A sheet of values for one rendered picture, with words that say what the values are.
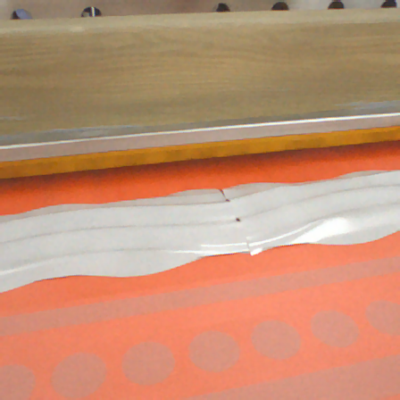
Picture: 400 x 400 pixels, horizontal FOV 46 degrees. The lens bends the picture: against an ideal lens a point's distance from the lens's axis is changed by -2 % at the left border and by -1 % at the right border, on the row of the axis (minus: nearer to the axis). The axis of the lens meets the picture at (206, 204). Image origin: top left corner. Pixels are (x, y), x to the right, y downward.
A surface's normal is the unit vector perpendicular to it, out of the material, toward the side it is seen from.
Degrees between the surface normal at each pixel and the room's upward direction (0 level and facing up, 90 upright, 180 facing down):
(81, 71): 56
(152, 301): 32
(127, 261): 11
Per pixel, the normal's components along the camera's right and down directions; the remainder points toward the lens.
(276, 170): 0.02, -0.83
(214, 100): 0.24, 0.51
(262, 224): 0.26, -0.45
